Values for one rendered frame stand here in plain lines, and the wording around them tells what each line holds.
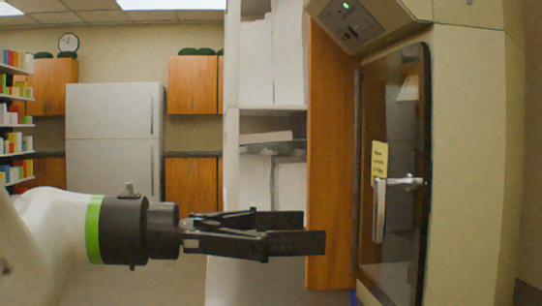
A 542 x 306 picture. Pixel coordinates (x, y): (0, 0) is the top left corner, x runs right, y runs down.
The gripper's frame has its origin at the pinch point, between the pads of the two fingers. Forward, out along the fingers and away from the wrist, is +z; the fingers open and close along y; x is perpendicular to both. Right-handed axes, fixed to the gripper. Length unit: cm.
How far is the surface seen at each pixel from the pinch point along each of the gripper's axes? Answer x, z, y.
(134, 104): -43, -107, 483
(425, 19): -27.6, 14.3, -5.8
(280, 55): -43, 13, 123
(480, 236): 0.6, 23.3, -5.7
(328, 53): -28.7, 10.4, 31.3
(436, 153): -10.6, 15.7, -5.7
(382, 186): -5.9, 10.2, -1.2
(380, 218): -1.6, 10.1, -1.1
